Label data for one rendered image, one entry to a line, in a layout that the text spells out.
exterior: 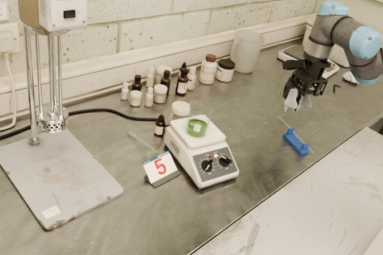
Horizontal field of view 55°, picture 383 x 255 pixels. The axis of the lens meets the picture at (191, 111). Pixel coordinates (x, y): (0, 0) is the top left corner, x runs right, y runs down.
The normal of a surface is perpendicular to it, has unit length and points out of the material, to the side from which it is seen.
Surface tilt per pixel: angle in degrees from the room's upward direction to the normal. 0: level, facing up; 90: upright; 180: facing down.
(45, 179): 0
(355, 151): 0
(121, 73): 90
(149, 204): 0
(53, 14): 90
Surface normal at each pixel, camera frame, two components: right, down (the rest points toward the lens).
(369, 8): -0.72, 0.28
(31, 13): -0.24, 0.50
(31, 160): 0.17, -0.82
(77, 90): 0.68, 0.50
